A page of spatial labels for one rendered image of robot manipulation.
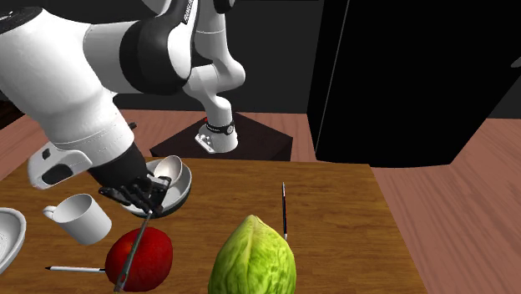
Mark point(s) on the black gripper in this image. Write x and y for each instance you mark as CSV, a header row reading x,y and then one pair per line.
x,y
120,171

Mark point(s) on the grey pen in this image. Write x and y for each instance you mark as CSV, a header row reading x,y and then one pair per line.
x,y
131,254

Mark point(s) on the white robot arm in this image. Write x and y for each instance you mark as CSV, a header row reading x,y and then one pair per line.
x,y
53,81

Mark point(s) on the small white bowl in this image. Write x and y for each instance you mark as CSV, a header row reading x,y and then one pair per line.
x,y
169,167

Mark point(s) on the white bowl with dark rim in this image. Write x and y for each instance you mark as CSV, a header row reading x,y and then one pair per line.
x,y
179,193

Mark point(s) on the red apple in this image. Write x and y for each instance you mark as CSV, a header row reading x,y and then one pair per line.
x,y
152,256

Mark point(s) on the white mug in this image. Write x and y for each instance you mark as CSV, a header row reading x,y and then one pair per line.
x,y
81,220

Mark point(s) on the white pen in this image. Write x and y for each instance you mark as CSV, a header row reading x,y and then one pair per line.
x,y
77,268

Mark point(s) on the dark robot stand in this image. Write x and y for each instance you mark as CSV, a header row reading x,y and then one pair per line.
x,y
260,142

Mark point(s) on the green cabbage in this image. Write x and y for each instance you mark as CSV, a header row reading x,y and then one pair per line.
x,y
252,260

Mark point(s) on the white plate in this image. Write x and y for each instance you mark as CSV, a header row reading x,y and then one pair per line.
x,y
10,238

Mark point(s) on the black pen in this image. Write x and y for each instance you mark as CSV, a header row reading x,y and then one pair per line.
x,y
284,211

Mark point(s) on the large black cabinet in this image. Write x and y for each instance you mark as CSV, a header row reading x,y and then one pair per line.
x,y
407,81

